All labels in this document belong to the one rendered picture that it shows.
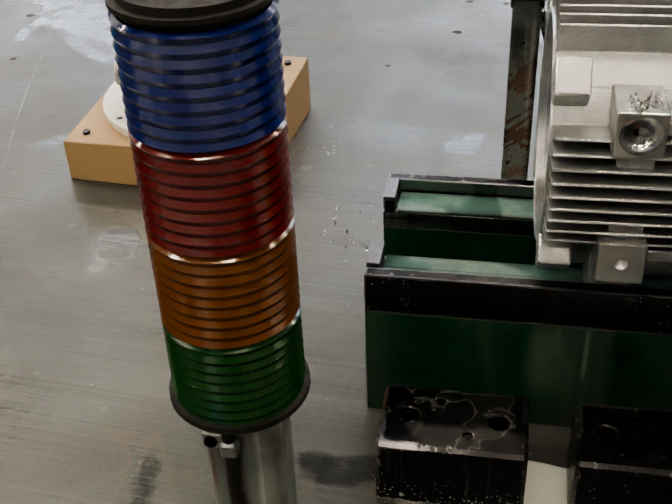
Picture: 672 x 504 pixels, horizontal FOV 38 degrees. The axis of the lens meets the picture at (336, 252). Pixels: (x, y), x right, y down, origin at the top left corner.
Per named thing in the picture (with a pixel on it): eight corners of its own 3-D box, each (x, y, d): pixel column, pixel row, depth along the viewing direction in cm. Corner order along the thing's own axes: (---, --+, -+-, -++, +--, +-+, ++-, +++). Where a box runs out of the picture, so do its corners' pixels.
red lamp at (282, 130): (307, 184, 41) (301, 86, 39) (275, 266, 37) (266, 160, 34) (171, 176, 42) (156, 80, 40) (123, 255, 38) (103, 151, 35)
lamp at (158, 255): (312, 270, 44) (307, 184, 41) (283, 357, 39) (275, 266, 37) (184, 260, 45) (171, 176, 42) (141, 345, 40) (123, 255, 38)
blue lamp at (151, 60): (301, 86, 39) (294, -25, 36) (266, 160, 34) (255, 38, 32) (156, 80, 40) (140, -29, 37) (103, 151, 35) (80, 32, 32)
